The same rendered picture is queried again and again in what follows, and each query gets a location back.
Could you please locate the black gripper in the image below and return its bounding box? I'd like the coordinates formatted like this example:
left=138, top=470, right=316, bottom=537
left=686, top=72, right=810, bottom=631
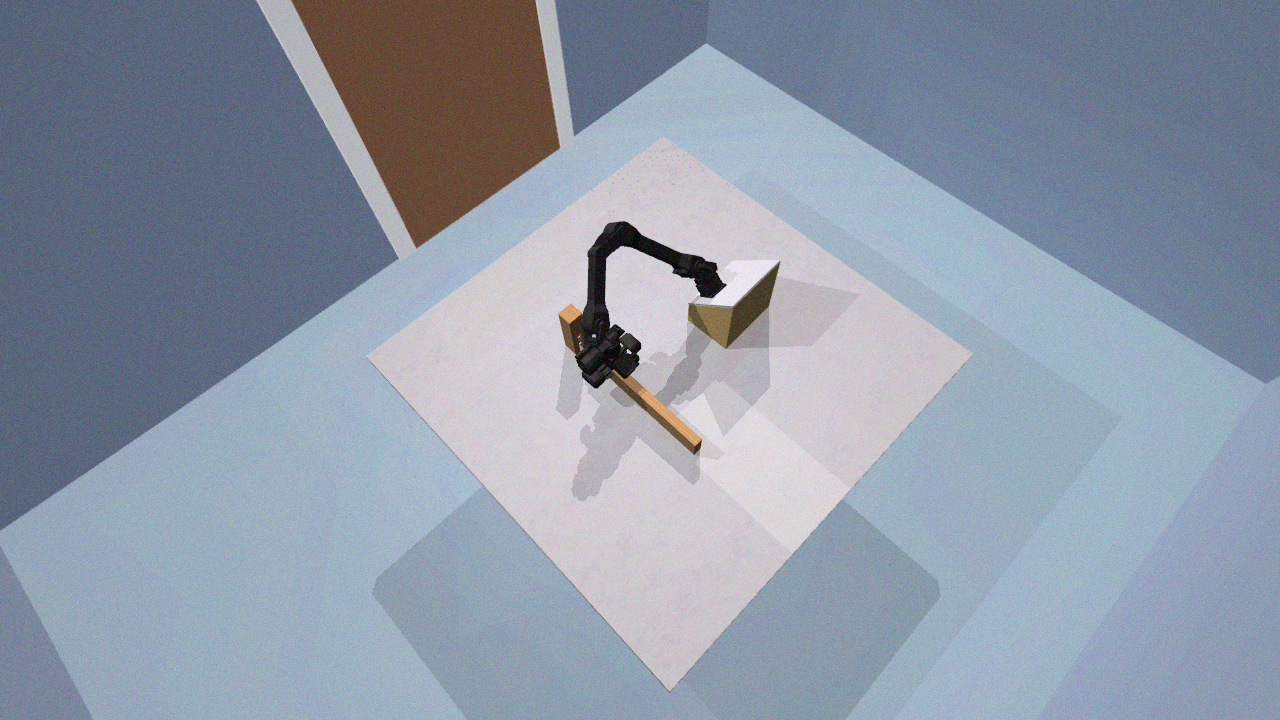
left=582, top=333, right=641, bottom=389

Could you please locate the wooden rail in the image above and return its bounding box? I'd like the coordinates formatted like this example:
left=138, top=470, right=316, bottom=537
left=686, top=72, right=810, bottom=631
left=611, top=369, right=701, bottom=454

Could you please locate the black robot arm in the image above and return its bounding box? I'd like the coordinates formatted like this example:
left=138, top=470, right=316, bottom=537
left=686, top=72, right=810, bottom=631
left=575, top=222, right=727, bottom=379

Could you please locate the brown wooden post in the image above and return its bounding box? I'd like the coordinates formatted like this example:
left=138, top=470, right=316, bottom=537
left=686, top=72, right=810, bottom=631
left=558, top=304, right=588, bottom=354

